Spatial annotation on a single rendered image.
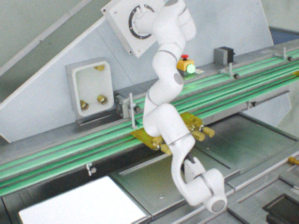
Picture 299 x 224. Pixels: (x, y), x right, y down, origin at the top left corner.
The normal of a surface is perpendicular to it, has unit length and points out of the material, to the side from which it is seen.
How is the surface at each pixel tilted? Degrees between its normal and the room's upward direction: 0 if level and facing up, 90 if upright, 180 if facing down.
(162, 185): 90
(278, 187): 90
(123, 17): 4
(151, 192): 90
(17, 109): 0
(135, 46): 4
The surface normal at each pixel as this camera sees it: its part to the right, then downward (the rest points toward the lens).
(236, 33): 0.55, 0.33
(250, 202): -0.06, -0.90
